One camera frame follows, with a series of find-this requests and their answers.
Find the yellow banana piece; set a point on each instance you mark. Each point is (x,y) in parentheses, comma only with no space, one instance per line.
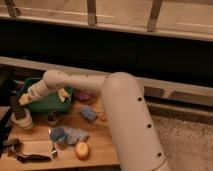
(63,94)

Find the green plastic tray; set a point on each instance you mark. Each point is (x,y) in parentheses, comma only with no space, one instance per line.
(49,104)

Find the black handled tool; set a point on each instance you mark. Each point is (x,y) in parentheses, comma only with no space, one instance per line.
(27,158)

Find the blue cloth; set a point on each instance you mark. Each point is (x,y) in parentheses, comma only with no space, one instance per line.
(69,136)

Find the white paper cup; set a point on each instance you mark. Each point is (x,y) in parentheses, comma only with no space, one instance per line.
(25,123)

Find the small metal cup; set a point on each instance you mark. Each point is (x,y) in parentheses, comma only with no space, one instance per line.
(53,118)

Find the orange carrot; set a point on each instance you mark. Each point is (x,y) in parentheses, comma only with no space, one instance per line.
(103,117)

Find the yellow round fruit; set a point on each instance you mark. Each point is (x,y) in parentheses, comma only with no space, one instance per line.
(82,150)

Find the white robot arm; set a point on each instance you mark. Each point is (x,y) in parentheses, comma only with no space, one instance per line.
(133,133)

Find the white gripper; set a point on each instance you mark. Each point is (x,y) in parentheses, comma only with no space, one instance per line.
(35,92)

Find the purple bowl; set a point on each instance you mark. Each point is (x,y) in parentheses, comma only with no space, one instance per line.
(82,95)

